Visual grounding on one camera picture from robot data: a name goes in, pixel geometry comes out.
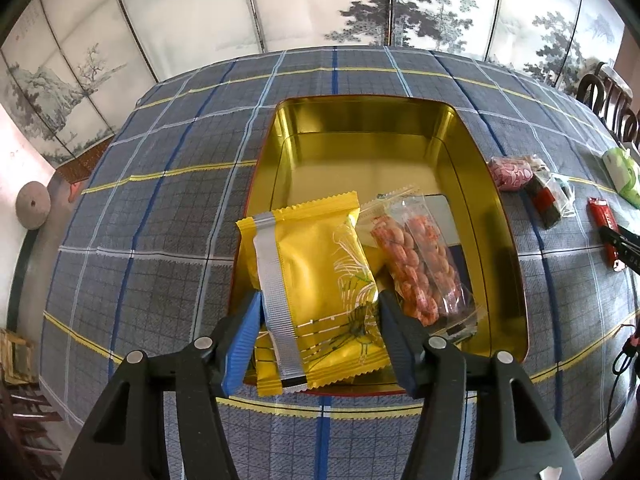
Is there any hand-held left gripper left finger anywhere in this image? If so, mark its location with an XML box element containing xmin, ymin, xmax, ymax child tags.
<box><xmin>60</xmin><ymin>290</ymin><xmax>265</xmax><ymax>480</ymax></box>

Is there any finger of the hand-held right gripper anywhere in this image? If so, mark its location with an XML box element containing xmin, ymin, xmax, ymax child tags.
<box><xmin>600</xmin><ymin>226</ymin><xmax>640</xmax><ymax>277</ymax></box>

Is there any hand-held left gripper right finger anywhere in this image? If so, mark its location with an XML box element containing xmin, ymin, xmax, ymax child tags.
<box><xmin>377</xmin><ymin>289</ymin><xmax>583</xmax><ymax>480</ymax></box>

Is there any red snack packet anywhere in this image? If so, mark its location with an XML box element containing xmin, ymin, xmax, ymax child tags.
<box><xmin>587</xmin><ymin>197</ymin><xmax>627</xmax><ymax>274</ymax></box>

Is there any clear packet of peanuts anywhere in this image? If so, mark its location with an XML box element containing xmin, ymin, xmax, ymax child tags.
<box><xmin>360</xmin><ymin>187</ymin><xmax>488</xmax><ymax>338</ymax></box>

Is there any clear packet dark snack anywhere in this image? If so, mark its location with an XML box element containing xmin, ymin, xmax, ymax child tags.
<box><xmin>527</xmin><ymin>159</ymin><xmax>577</xmax><ymax>231</ymax></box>

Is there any yellow packet with silver strip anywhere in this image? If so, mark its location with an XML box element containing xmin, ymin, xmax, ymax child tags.
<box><xmin>236</xmin><ymin>191</ymin><xmax>392</xmax><ymax>398</ymax></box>

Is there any grey navy snack packet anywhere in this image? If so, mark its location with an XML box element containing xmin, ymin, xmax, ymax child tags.
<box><xmin>427</xmin><ymin>194</ymin><xmax>466</xmax><ymax>250</ymax></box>

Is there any pink patterned snack packet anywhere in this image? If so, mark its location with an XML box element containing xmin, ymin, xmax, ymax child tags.
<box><xmin>487</xmin><ymin>156</ymin><xmax>536</xmax><ymax>192</ymax></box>

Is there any red tin box gold interior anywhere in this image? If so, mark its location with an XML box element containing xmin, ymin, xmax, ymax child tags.
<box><xmin>227</xmin><ymin>96</ymin><xmax>530</xmax><ymax>399</ymax></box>

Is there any green tissue pack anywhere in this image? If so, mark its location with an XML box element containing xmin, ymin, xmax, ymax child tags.
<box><xmin>602</xmin><ymin>147</ymin><xmax>640</xmax><ymax>211</ymax></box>

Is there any dark wooden chair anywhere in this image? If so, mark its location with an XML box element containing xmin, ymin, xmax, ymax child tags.
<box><xmin>575</xmin><ymin>62</ymin><xmax>640</xmax><ymax>147</ymax></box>

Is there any blue plaid tablecloth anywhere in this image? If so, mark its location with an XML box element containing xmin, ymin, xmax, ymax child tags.
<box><xmin>40</xmin><ymin>45</ymin><xmax>640</xmax><ymax>480</ymax></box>

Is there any wooden rack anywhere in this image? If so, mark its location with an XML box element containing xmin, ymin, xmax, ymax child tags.
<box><xmin>0</xmin><ymin>327</ymin><xmax>66</xmax><ymax>480</ymax></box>

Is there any round wooden disc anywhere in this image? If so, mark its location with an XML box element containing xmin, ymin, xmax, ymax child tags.
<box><xmin>15</xmin><ymin>181</ymin><xmax>51</xmax><ymax>230</ymax></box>

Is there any painted folding screen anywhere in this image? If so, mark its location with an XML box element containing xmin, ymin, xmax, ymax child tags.
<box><xmin>0</xmin><ymin>0</ymin><xmax>632</xmax><ymax>167</ymax></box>

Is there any black cable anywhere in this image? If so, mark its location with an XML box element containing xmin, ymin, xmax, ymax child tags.
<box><xmin>604</xmin><ymin>324</ymin><xmax>640</xmax><ymax>462</ymax></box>

